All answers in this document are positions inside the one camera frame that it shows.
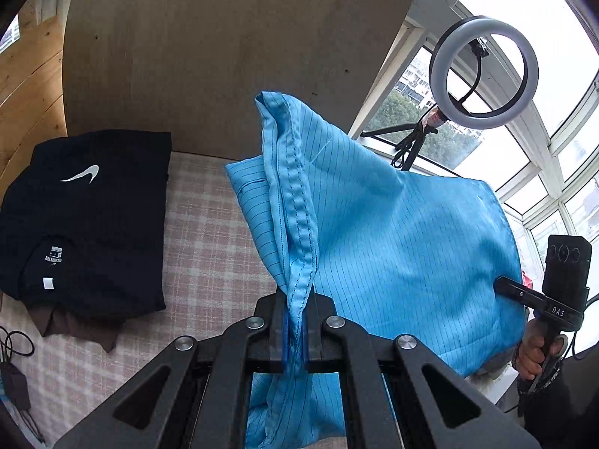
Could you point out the brown folded garment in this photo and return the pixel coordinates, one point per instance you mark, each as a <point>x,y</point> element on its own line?
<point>70,325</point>

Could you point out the pink checked rug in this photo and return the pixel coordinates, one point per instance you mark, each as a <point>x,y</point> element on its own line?
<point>210,266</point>

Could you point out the beige wooden board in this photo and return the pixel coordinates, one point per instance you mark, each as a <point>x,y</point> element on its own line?
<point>210,56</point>

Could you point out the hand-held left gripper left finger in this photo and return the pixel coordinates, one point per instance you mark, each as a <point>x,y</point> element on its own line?
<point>284,336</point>

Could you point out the black tripod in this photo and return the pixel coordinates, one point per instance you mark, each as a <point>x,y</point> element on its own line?
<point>412,142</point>

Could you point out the white garment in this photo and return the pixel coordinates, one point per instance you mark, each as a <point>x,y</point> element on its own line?
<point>491,374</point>

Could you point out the person's right hand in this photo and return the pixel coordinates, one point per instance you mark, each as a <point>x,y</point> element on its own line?
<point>529,351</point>

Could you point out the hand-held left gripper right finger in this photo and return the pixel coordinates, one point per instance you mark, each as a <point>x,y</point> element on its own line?
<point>306,353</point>

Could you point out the pine wood panel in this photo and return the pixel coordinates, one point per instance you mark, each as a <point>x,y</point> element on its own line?
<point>32,93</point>

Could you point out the person's right forearm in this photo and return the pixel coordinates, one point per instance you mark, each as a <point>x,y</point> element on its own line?
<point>557,411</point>

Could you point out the apartment buildings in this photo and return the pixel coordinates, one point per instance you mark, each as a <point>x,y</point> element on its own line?
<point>412,79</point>

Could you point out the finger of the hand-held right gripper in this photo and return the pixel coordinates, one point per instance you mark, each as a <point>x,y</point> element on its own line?
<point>519,291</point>

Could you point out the black folded T-shirt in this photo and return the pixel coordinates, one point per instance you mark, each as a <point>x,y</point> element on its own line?
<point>93,224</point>

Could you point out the light blue striped garment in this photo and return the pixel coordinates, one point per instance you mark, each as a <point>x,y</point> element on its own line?
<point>397,243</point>

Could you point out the black power adapter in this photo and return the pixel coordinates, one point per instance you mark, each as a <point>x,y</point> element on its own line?
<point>16,386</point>

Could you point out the white window frame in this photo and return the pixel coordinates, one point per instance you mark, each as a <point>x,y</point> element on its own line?
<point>514,140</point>

